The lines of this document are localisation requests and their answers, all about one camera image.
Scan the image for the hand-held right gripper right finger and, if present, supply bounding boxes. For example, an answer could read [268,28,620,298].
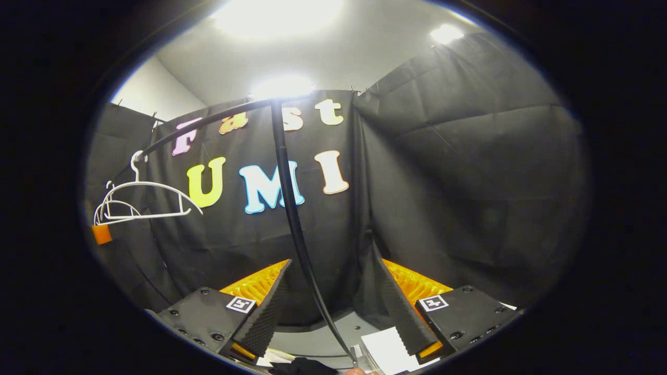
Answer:
[376,258,523,366]

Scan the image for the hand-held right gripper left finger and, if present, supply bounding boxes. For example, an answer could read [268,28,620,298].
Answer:
[155,259,293,365]

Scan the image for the black jacket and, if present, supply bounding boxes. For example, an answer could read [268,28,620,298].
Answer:
[270,356,339,375]

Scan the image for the white plastic hanger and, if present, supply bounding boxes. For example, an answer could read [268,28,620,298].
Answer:
[93,180,142,226]
[103,150,204,220]

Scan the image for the black metal clothes rack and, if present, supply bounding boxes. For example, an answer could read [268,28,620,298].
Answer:
[112,98,360,368]

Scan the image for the white paper sheet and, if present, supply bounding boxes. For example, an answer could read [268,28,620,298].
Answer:
[360,327,443,375]

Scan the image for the black backdrop cloth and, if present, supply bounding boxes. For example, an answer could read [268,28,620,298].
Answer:
[86,31,589,329]

